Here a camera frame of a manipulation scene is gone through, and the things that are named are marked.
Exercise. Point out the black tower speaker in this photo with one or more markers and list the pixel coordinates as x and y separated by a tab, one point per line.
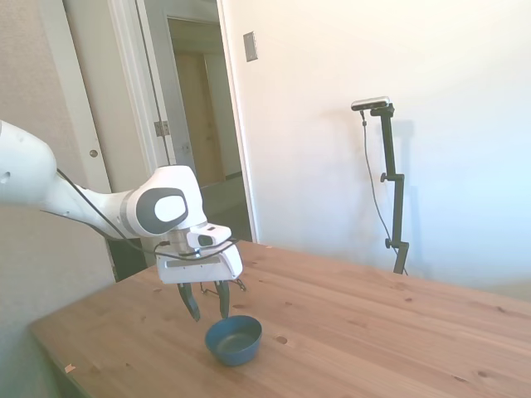
129	263

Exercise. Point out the wooden hallway door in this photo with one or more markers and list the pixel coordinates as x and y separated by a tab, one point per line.
195	124

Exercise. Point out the black camera stand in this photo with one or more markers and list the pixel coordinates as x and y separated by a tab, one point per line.
390	145

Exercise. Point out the grey wall switch plate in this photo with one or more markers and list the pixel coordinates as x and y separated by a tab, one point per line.
250	46

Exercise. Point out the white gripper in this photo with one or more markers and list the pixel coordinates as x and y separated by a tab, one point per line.
199	269

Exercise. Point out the white closet door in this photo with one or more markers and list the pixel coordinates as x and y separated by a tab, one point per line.
95	83

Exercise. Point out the metal door hinge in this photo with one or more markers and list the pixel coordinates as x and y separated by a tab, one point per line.
162	127

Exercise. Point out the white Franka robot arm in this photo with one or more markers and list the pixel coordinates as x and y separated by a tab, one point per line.
174	186

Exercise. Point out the metal door knob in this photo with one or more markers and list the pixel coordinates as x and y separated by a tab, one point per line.
94	153

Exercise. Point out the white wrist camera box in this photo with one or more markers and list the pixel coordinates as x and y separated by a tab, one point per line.
207	238

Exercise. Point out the open grey white door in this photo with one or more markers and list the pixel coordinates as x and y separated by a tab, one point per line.
171	103

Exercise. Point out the silver black stereo camera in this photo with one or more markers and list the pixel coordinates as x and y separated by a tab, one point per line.
371	103

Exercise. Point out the blue bowl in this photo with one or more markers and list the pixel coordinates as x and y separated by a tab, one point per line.
232	344

